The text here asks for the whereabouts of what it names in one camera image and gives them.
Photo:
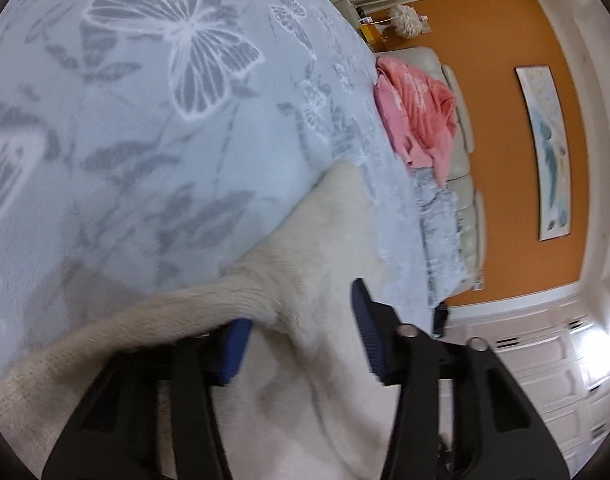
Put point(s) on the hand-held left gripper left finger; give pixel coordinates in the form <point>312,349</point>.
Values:
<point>234,352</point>

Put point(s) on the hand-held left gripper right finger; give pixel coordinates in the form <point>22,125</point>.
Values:
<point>369,332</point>

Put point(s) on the cream fuzzy knit sweater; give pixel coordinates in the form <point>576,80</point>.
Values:
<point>325,260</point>

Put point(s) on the pink clothes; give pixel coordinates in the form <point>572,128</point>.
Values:
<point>417,105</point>

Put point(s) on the black bag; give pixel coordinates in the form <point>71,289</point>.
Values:
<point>440,320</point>

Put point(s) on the butterfly print pillow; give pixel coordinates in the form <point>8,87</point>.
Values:
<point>440,230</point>

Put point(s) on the white panelled wardrobe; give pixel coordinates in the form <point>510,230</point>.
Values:
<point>540,360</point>

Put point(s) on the beige leather headboard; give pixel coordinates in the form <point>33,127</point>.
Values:
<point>467,190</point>

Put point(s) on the butterfly print bed blanket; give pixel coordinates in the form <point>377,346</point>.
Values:
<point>135,150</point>

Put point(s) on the yellow box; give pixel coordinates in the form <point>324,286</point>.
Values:
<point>371,35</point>

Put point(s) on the fluffy white decoration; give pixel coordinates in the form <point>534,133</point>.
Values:
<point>406,20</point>

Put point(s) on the white nightstand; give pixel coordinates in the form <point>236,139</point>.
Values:
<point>350,12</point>

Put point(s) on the wall switch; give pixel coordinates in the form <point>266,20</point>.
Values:
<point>478,285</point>

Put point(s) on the feather wall painting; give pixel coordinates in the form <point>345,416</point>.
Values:
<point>547,150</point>

